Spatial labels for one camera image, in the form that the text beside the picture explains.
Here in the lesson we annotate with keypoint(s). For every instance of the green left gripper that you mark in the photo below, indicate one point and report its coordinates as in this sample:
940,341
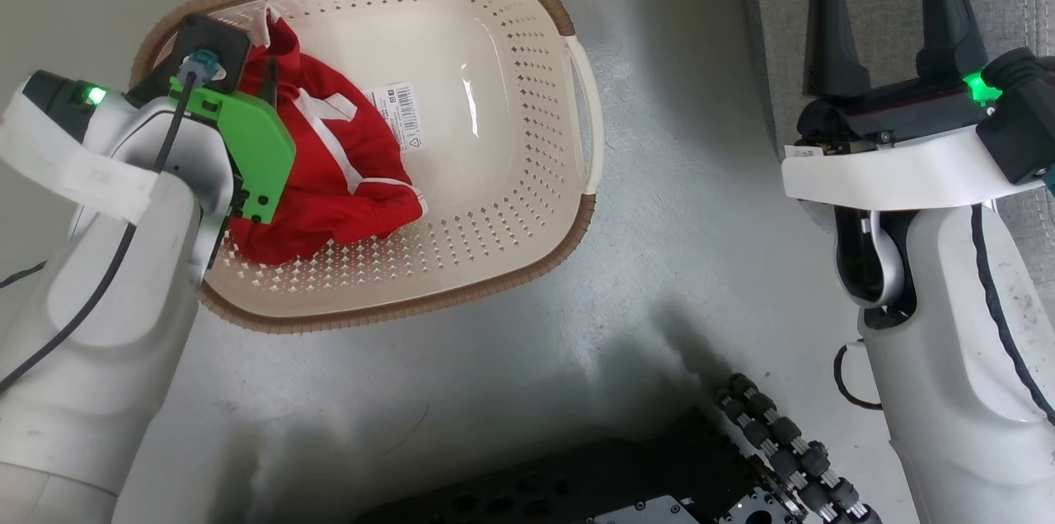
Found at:
260,145

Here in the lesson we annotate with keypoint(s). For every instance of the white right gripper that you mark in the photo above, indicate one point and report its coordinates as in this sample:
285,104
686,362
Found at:
898,170

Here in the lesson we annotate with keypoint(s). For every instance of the red and white garment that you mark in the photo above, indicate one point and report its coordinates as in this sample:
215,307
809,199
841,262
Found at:
338,194

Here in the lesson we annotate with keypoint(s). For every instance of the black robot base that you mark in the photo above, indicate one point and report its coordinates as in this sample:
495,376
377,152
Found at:
577,483

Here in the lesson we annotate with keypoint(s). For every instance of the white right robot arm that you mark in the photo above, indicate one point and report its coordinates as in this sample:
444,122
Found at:
931,326

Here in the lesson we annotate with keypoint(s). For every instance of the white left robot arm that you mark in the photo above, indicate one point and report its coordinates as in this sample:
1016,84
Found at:
99,359

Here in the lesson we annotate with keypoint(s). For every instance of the white barcode label sticker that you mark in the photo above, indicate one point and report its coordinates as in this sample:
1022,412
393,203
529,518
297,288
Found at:
397,117

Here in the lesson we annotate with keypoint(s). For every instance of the white tape band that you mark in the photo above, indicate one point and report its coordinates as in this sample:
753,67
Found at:
74,170

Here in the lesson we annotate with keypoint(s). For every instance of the cream perforated laundry basket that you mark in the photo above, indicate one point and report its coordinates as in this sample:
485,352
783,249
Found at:
494,203

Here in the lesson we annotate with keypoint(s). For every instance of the black roller omni wheel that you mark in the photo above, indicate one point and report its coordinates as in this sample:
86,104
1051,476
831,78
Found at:
791,450

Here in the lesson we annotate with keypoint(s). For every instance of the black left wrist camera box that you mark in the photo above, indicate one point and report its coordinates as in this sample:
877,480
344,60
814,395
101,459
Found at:
213,39

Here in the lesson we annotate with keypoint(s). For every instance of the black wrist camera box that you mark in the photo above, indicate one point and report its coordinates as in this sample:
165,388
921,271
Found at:
213,39
1022,120

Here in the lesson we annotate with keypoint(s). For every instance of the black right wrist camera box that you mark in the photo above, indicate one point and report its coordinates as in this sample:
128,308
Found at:
1022,120

